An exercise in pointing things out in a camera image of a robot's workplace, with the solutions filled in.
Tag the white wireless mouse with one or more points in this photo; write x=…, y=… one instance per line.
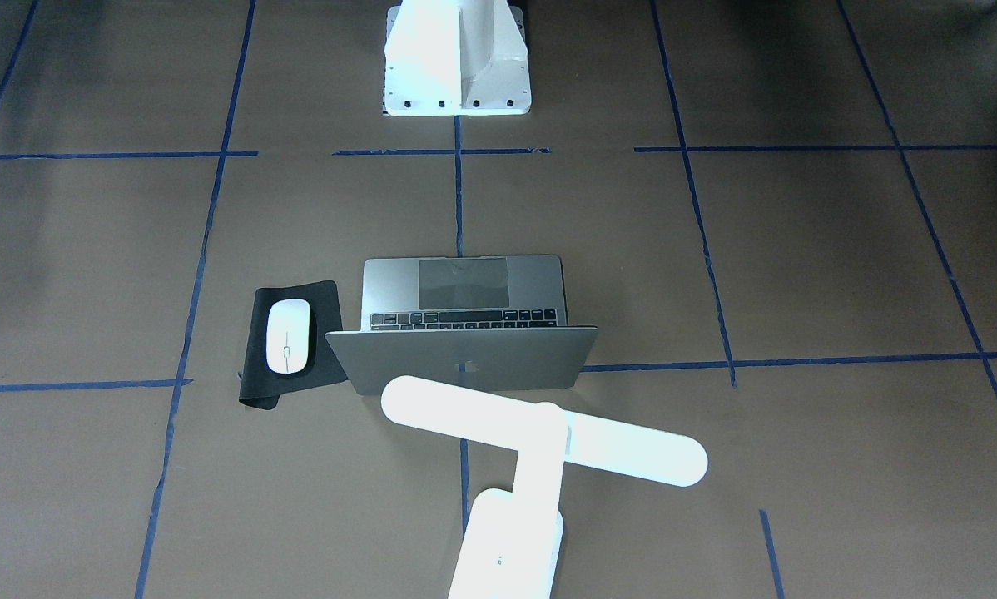
x=287, y=336

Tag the black mouse pad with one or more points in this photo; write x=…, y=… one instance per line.
x=259, y=387

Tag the grey laptop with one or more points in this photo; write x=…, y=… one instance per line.
x=491, y=323

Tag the white pedestal column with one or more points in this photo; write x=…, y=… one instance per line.
x=446, y=58

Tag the white desk lamp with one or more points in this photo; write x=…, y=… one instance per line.
x=511, y=544

